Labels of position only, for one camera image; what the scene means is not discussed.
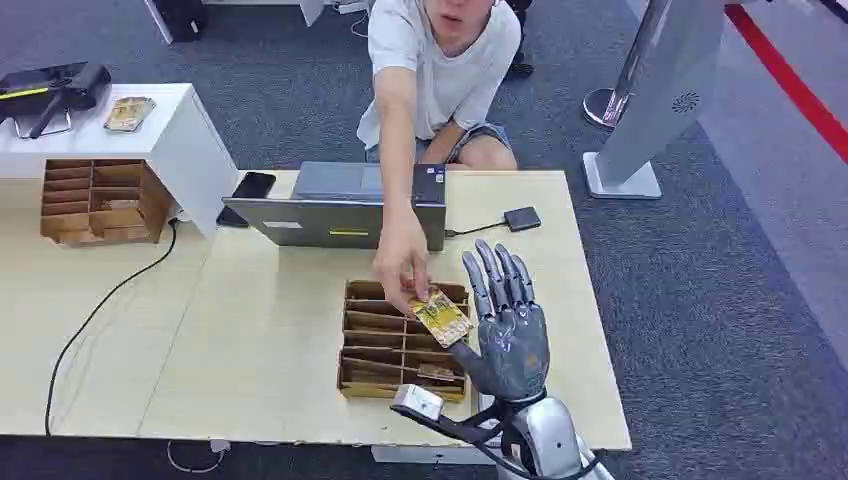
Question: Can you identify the thin black adapter cable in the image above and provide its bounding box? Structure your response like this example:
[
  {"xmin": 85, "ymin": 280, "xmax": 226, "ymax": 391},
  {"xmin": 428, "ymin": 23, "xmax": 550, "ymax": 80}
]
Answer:
[{"xmin": 444, "ymin": 219, "xmax": 508, "ymax": 239}]

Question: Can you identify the long black power cable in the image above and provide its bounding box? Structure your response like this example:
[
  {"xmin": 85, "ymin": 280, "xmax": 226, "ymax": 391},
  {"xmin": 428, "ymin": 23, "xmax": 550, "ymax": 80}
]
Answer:
[{"xmin": 43, "ymin": 217, "xmax": 181, "ymax": 438}]

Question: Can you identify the card lying in box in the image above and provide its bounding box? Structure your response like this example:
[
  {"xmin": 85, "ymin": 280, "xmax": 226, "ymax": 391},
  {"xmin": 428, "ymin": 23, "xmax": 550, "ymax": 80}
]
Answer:
[{"xmin": 416, "ymin": 362, "xmax": 459, "ymax": 384}]

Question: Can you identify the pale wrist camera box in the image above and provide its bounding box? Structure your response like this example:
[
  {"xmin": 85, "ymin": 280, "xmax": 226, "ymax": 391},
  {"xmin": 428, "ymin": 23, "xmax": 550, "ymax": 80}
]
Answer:
[{"xmin": 390, "ymin": 384, "xmax": 446, "ymax": 423}]

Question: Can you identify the stack of printed cards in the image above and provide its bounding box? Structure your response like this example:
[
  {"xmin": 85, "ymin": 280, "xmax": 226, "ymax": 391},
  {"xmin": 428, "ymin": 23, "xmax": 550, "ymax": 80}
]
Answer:
[{"xmin": 103, "ymin": 95, "xmax": 158, "ymax": 134}]

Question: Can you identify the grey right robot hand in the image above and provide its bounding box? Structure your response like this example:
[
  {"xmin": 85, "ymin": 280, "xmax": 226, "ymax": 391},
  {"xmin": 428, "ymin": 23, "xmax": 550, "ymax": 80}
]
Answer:
[{"xmin": 450, "ymin": 239, "xmax": 552, "ymax": 404}]

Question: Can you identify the person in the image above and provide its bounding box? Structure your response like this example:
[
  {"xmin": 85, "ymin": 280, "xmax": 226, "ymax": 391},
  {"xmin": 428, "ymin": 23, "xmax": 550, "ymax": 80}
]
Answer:
[{"xmin": 356, "ymin": 0, "xmax": 524, "ymax": 172}]

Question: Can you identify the white stand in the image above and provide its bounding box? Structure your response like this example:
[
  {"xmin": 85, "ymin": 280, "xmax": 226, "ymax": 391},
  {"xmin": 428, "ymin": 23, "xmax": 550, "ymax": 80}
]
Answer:
[{"xmin": 0, "ymin": 82, "xmax": 240, "ymax": 240}]

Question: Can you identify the wooden card box with dividers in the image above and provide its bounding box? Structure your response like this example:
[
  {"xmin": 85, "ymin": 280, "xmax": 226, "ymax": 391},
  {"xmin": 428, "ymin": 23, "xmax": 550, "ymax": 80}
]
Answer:
[{"xmin": 336, "ymin": 279, "xmax": 472, "ymax": 405}]

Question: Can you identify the black desktop scanner device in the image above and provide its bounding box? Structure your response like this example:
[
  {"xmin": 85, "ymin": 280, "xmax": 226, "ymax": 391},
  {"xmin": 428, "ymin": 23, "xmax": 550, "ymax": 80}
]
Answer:
[{"xmin": 0, "ymin": 62, "xmax": 113, "ymax": 141}]

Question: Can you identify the yellow printed card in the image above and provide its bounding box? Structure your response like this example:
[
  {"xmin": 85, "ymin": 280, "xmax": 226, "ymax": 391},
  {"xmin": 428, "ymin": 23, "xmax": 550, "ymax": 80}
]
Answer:
[{"xmin": 408, "ymin": 286, "xmax": 474, "ymax": 350}]

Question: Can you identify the black case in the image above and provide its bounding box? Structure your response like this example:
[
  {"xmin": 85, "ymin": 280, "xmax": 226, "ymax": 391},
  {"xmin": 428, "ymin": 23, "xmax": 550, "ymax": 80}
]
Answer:
[{"xmin": 150, "ymin": 0, "xmax": 208, "ymax": 45}]

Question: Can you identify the small black adapter box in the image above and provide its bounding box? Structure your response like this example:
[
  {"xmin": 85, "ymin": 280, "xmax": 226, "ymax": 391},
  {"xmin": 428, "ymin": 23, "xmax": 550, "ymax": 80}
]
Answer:
[{"xmin": 503, "ymin": 205, "xmax": 543, "ymax": 234}]

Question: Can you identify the white cable loop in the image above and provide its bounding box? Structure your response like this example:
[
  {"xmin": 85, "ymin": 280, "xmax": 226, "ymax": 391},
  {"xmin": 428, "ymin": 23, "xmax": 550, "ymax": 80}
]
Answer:
[{"xmin": 165, "ymin": 437, "xmax": 232, "ymax": 476}]

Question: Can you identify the grey laptop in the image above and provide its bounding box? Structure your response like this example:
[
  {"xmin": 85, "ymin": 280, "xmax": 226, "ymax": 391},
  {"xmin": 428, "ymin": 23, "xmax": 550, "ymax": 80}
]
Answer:
[{"xmin": 221, "ymin": 161, "xmax": 449, "ymax": 254}]

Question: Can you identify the silver kiosk stand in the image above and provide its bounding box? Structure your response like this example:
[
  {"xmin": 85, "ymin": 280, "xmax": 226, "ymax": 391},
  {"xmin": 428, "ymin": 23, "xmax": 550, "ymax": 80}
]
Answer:
[{"xmin": 582, "ymin": 0, "xmax": 731, "ymax": 201}]

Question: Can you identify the empty wooden divider box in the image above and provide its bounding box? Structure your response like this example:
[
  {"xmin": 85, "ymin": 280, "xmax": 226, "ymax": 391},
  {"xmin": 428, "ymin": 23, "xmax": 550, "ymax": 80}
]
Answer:
[{"xmin": 38, "ymin": 158, "xmax": 176, "ymax": 250}]

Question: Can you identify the chrome post with round base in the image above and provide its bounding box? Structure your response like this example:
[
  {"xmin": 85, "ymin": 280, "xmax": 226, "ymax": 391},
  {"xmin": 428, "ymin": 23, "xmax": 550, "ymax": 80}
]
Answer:
[{"xmin": 582, "ymin": 0, "xmax": 670, "ymax": 130}]

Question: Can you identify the black phone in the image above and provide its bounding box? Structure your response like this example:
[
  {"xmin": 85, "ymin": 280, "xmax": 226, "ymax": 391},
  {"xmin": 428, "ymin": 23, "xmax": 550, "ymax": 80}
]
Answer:
[{"xmin": 215, "ymin": 171, "xmax": 278, "ymax": 230}]

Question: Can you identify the person's right hand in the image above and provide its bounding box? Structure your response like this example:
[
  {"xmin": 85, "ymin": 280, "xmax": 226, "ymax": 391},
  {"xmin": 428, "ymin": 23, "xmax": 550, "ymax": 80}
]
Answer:
[{"xmin": 371, "ymin": 208, "xmax": 433, "ymax": 317}]

